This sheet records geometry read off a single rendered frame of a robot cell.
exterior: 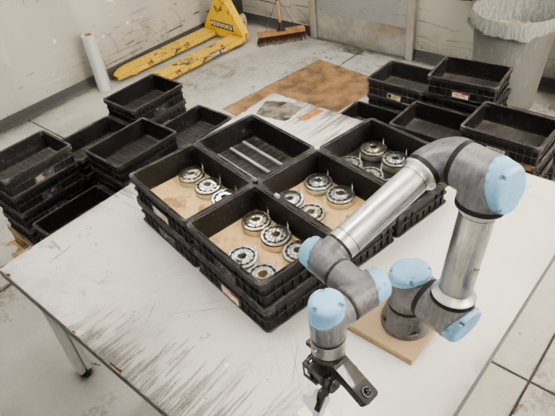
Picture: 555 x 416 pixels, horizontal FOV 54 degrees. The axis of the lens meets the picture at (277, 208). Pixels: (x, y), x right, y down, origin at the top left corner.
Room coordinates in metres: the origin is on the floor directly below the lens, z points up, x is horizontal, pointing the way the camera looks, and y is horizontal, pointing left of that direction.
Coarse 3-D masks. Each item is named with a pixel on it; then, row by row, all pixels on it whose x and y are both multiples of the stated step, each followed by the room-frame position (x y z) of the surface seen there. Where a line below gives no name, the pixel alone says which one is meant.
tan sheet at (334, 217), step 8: (304, 184) 1.65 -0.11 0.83; (304, 192) 1.60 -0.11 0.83; (312, 200) 1.55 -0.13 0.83; (320, 200) 1.54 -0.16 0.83; (360, 200) 1.51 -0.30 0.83; (328, 208) 1.49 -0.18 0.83; (352, 208) 1.47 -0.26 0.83; (328, 216) 1.45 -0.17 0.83; (336, 216) 1.44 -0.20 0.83; (344, 216) 1.43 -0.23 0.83; (328, 224) 1.41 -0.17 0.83; (336, 224) 1.40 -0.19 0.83
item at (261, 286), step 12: (240, 192) 1.51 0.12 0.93; (264, 192) 1.49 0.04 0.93; (204, 216) 1.41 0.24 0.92; (300, 216) 1.35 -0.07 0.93; (192, 228) 1.35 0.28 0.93; (204, 240) 1.29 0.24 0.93; (216, 252) 1.23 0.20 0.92; (228, 264) 1.19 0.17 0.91; (288, 264) 1.14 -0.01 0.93; (300, 264) 1.15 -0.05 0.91; (252, 276) 1.11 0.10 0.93; (276, 276) 1.10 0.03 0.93; (264, 288) 1.07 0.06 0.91
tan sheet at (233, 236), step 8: (232, 224) 1.47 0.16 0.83; (240, 224) 1.46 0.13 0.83; (272, 224) 1.44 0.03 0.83; (224, 232) 1.43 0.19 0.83; (232, 232) 1.42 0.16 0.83; (240, 232) 1.42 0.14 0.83; (216, 240) 1.39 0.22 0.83; (224, 240) 1.39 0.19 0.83; (232, 240) 1.38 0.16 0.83; (240, 240) 1.38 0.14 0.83; (248, 240) 1.37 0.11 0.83; (256, 240) 1.37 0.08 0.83; (224, 248) 1.35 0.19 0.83; (232, 248) 1.34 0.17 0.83; (256, 248) 1.33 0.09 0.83; (264, 256) 1.29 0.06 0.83; (272, 256) 1.28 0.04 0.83; (280, 256) 1.28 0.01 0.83; (280, 264) 1.24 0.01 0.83
